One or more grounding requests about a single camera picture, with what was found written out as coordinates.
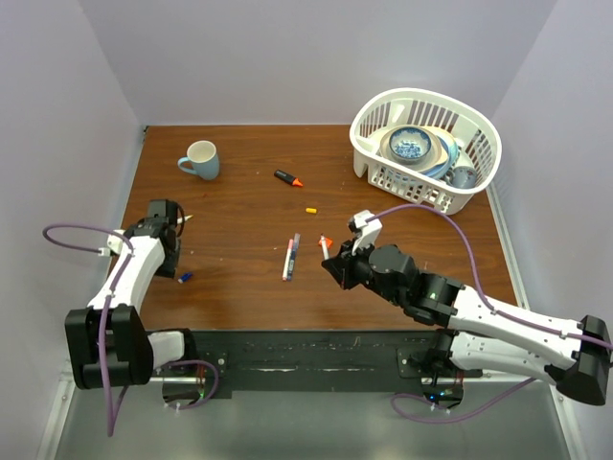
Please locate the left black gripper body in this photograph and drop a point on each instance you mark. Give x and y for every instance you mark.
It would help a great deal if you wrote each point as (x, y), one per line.
(167, 266)

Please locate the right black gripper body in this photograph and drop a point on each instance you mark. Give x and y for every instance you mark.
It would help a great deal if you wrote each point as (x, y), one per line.
(357, 270)

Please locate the white yellow pen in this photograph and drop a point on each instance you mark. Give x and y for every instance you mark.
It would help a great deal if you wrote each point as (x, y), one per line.
(184, 219)

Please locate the small blue white cap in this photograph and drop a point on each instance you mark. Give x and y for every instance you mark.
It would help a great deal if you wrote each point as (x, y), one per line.
(185, 278)

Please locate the dark blue pen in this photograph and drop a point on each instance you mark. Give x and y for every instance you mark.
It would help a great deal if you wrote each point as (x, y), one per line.
(293, 256)

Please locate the grey pen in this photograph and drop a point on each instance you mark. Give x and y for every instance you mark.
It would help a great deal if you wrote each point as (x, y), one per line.
(324, 242)

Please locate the white pink pen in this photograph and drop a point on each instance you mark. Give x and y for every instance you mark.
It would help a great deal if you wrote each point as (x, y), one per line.
(287, 259)

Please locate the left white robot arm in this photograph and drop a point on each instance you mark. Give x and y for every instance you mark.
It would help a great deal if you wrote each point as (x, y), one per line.
(111, 325)

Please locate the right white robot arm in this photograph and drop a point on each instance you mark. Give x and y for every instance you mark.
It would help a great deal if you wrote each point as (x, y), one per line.
(483, 333)

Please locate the orange highlighter cap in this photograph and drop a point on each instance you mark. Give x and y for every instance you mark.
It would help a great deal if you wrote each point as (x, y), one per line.
(328, 241)

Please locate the light blue mug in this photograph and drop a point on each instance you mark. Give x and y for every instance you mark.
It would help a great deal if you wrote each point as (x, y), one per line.
(201, 159)

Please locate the black orange highlighter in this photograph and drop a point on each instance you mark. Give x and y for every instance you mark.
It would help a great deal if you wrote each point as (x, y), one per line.
(288, 178)

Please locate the blue patterned bowl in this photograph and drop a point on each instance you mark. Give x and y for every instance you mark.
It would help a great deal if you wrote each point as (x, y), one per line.
(409, 144)

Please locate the grey cup in basket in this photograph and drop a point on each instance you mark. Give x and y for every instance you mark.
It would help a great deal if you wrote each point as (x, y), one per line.
(462, 177)

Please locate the white plastic dish basket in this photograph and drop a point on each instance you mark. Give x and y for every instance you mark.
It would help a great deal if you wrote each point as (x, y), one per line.
(479, 143)

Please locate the stacked plates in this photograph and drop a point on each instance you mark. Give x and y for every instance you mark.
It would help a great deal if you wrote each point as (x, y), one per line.
(437, 162)

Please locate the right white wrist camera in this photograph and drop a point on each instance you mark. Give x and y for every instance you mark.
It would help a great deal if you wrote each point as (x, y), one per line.
(365, 227)

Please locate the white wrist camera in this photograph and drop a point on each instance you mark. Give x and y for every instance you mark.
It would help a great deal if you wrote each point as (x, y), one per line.
(107, 246)
(365, 227)

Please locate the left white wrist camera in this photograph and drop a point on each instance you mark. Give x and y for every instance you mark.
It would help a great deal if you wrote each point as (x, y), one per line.
(107, 246)

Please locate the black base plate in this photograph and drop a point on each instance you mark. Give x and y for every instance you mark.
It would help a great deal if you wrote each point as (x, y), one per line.
(315, 361)

